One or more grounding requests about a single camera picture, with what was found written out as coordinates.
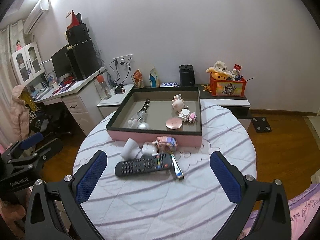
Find black speaker box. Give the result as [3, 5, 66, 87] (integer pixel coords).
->
[65, 24, 89, 46]

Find black tv remote control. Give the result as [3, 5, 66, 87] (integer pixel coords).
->
[114, 153, 173, 177]

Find pink bed sheet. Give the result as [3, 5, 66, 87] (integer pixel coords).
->
[237, 182, 320, 240]

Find black hair clip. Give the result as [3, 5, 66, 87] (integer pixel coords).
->
[141, 98, 151, 112]

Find wall power outlet strip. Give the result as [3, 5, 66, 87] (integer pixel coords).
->
[113, 54, 135, 64]

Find yellow white plush toys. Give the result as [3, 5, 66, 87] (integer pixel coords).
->
[206, 61, 235, 81]

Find rose gold round tin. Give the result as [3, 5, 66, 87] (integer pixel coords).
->
[165, 117, 183, 131]

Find wet wipes pack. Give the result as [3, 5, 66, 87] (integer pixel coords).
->
[160, 82, 179, 87]

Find white low side cabinet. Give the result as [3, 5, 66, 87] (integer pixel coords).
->
[97, 85, 134, 118]

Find white air conditioner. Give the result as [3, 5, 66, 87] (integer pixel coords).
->
[23, 0, 50, 34]

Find pink pig figurine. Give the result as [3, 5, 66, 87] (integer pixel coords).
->
[171, 93, 188, 113]

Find pink jacket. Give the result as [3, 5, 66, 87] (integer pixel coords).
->
[10, 85, 36, 140]

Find black bathroom scale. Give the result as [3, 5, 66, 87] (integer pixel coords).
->
[252, 116, 272, 133]

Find white striped quilted tablecloth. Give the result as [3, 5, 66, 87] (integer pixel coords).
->
[73, 100, 257, 239]

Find clear heart acrylic piece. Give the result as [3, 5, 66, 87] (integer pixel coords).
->
[137, 110, 147, 122]

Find white wall cupboard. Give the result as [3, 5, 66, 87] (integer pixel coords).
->
[11, 42, 45, 85]

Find white desk with drawers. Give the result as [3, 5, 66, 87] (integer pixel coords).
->
[35, 67, 106, 135]

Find black office chair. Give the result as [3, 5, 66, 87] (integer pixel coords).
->
[28, 103, 73, 145]

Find white pink brick figure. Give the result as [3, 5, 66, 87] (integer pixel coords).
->
[178, 108, 197, 124]

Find black computer monitor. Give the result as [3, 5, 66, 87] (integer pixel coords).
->
[51, 45, 72, 79]

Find white rabbit figurine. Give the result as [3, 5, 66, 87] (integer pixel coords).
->
[127, 119, 150, 129]

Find red toy crate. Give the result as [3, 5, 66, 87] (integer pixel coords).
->
[209, 77, 247, 97]

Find pink black storage box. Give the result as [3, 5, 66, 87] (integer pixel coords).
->
[106, 87, 202, 147]

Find water bottle orange cap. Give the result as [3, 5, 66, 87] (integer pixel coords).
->
[97, 75, 112, 99]

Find black computer tower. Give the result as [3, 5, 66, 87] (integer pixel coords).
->
[67, 41, 100, 80]

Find orange snack bag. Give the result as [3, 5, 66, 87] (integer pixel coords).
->
[133, 69, 144, 88]

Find pink pastel brick figure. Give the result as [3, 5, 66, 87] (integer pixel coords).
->
[152, 136, 178, 152]

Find blue white snack bag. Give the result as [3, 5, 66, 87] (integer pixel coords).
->
[149, 67, 161, 88]

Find black cylindrical appliance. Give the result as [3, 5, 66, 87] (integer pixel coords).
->
[179, 64, 195, 87]

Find black white tv stand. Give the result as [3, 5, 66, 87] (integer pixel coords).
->
[196, 85, 252, 130]

